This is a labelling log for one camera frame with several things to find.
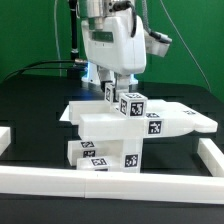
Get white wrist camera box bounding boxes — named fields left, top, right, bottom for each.
left=144, top=32, right=172, bottom=57

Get white thin cable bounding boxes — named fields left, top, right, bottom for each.
left=53, top=0, right=64, bottom=78

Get white tagged cube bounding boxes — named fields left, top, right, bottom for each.
left=119, top=92, right=148, bottom=118
left=104, top=82, right=115, bottom=104

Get white chair seat part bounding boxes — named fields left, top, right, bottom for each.
left=103, top=138, right=143, bottom=173

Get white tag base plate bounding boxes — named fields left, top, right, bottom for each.
left=60, top=106, right=79, bottom=125

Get white U-shaped fence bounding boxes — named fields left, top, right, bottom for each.
left=0, top=126, right=224, bottom=205

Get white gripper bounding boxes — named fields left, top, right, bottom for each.
left=81, top=9, right=146, bottom=100

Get white chair back frame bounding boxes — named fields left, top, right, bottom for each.
left=69, top=100, right=218, bottom=141

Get black camera stand pole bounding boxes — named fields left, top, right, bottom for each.
left=67, top=0, right=79, bottom=60

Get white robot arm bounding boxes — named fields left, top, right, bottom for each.
left=78, top=0, right=172, bottom=100

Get black cables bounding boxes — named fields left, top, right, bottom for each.
left=0, top=58, right=89, bottom=84

